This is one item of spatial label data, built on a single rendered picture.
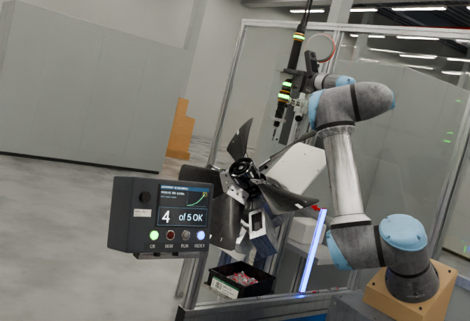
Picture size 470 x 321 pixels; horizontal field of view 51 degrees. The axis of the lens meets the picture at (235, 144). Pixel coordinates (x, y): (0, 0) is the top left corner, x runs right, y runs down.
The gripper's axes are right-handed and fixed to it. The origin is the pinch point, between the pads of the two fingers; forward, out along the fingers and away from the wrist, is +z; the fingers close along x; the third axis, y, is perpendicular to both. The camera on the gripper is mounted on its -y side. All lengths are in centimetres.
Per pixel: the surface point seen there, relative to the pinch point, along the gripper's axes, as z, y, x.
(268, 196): -16, 50, -7
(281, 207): -24, 52, -8
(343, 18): 392, -150, 479
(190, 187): -43, 42, -66
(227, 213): -1, 62, -13
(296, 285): 7, 102, 53
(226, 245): -9, 73, -17
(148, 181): -43, 42, -79
